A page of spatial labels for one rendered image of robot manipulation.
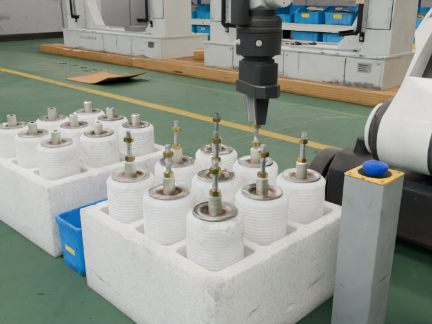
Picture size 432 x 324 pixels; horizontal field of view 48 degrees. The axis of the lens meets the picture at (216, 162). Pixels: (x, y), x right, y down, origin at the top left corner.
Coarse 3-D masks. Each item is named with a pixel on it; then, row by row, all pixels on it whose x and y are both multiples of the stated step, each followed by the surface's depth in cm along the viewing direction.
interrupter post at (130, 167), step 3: (126, 162) 94; (129, 162) 94; (132, 162) 94; (135, 162) 94; (126, 165) 94; (129, 165) 93; (132, 165) 94; (135, 165) 94; (126, 168) 94; (129, 168) 94; (132, 168) 94; (135, 168) 94; (126, 171) 94; (129, 171) 94; (132, 171) 94; (135, 171) 94; (126, 174) 94; (129, 174) 94; (132, 174) 94; (135, 174) 95; (129, 177) 94
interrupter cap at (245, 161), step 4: (244, 156) 106; (248, 156) 106; (240, 160) 103; (244, 160) 104; (248, 160) 104; (268, 160) 103; (272, 160) 103; (240, 164) 101; (244, 164) 101; (248, 164) 101; (252, 164) 101; (256, 164) 102; (268, 164) 101; (272, 164) 102
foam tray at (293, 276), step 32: (96, 224) 94; (128, 224) 91; (288, 224) 91; (320, 224) 91; (96, 256) 97; (128, 256) 88; (160, 256) 80; (256, 256) 80; (288, 256) 84; (320, 256) 92; (96, 288) 100; (128, 288) 90; (160, 288) 82; (192, 288) 76; (224, 288) 73; (256, 288) 79; (288, 288) 86; (320, 288) 95; (160, 320) 85; (192, 320) 78; (224, 320) 75; (256, 320) 82; (288, 320) 89
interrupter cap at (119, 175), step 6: (138, 168) 98; (114, 174) 95; (120, 174) 95; (138, 174) 96; (144, 174) 95; (114, 180) 93; (120, 180) 92; (126, 180) 92; (132, 180) 92; (138, 180) 92
